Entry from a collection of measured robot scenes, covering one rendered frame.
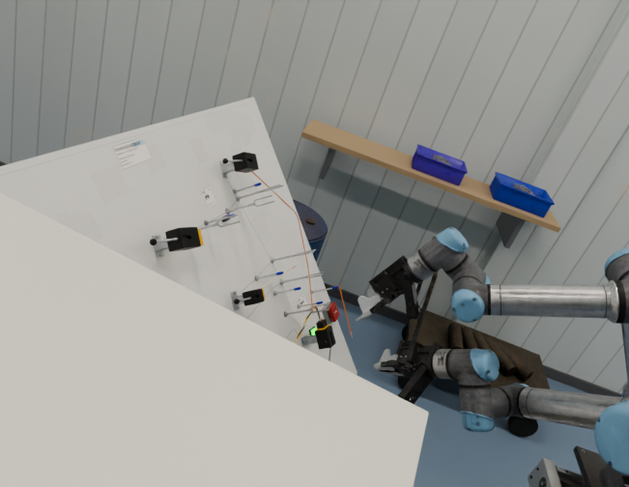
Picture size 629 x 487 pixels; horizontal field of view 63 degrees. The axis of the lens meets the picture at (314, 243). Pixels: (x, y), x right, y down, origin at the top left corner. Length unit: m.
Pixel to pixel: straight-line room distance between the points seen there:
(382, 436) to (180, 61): 3.36
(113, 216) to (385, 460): 0.84
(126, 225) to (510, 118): 2.69
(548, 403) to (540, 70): 2.35
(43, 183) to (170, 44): 2.68
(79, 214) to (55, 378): 0.72
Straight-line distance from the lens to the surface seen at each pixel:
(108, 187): 1.08
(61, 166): 1.02
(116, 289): 0.38
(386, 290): 1.43
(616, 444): 1.10
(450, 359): 1.36
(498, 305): 1.29
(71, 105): 4.03
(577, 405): 1.32
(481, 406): 1.35
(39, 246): 0.41
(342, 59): 3.31
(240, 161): 1.34
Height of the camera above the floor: 2.08
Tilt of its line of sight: 28 degrees down
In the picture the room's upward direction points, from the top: 20 degrees clockwise
